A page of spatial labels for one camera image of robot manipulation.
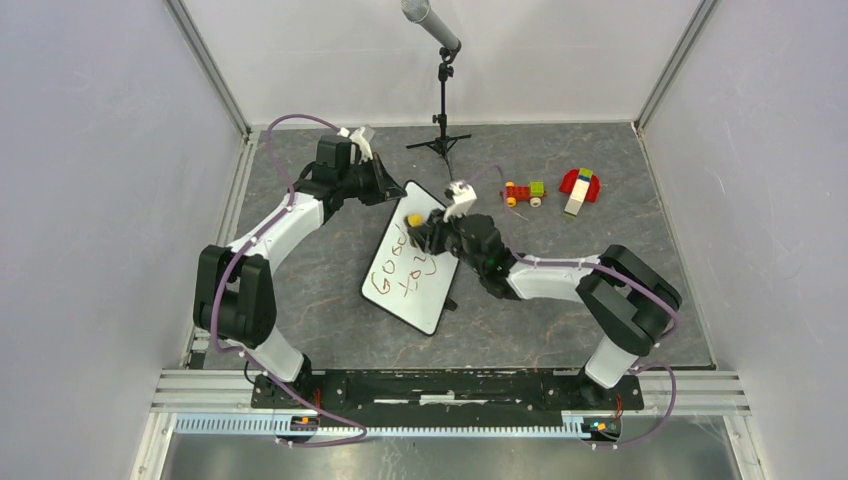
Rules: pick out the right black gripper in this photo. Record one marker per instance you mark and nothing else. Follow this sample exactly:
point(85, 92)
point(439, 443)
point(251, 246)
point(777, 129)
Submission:
point(437, 230)

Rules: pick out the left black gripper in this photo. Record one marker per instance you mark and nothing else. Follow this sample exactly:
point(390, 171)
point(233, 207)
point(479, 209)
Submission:
point(385, 187)

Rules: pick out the white whiteboard with red writing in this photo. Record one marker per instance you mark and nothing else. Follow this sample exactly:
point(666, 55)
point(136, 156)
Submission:
point(402, 280)

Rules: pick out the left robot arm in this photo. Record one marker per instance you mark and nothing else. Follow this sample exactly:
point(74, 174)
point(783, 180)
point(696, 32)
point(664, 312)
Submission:
point(234, 298)

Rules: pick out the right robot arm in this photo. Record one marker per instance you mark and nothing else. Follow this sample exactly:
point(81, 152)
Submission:
point(634, 305)

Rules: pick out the black microphone tripod stand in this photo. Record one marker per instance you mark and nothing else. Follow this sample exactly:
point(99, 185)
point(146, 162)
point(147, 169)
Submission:
point(443, 143)

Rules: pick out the red toy block car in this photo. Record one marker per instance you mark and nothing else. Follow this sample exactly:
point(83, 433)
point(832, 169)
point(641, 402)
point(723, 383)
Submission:
point(532, 193)

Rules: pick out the red white toy block figure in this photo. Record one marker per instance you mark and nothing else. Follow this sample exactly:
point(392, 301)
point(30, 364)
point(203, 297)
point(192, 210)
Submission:
point(581, 185)

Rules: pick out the grey microphone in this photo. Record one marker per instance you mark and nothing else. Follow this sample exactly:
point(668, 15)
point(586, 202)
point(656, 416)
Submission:
point(421, 13)

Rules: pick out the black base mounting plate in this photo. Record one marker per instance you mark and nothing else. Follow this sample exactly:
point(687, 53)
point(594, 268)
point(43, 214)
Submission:
point(450, 397)

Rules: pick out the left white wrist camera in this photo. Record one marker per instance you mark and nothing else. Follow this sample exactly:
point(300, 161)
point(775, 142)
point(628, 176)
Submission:
point(361, 137)

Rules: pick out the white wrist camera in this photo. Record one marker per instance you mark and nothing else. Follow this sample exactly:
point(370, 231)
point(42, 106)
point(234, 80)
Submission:
point(462, 196)
point(361, 137)

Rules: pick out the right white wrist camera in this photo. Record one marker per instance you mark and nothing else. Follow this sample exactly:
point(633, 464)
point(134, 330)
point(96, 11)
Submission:
point(462, 196)

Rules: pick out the left corner aluminium post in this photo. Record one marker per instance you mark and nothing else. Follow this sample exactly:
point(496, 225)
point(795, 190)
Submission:
point(203, 55)

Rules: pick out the corner aluminium post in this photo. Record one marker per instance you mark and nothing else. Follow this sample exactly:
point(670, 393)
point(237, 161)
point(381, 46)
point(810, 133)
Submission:
point(203, 55)
point(675, 62)

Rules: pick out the aluminium frame rail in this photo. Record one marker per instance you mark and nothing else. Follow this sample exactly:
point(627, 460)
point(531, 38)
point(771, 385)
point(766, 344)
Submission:
point(220, 402)

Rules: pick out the right corner aluminium post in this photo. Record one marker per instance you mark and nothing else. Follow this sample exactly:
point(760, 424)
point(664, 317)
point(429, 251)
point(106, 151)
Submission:
point(675, 62)

